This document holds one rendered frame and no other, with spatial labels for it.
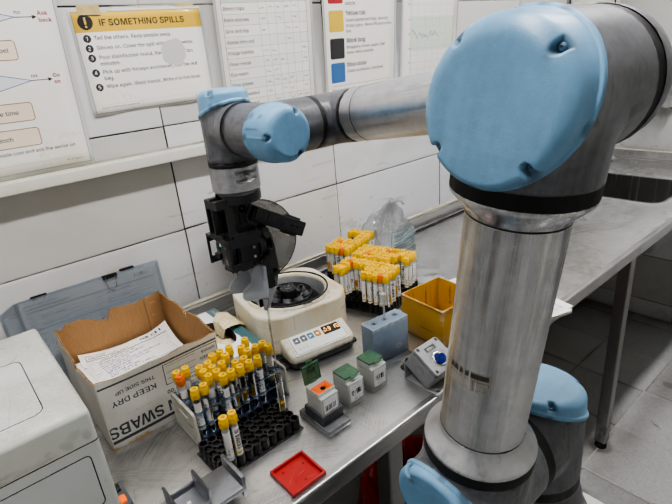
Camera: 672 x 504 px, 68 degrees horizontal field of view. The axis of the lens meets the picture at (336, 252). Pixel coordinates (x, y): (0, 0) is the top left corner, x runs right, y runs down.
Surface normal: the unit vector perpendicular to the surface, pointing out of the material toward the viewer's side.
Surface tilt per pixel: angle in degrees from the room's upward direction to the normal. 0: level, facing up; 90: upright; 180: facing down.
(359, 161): 90
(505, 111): 82
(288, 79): 93
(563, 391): 8
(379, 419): 0
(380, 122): 110
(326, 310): 90
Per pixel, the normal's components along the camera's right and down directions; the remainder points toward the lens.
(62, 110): 0.68, 0.29
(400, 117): -0.65, 0.62
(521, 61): -0.75, 0.22
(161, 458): -0.08, -0.92
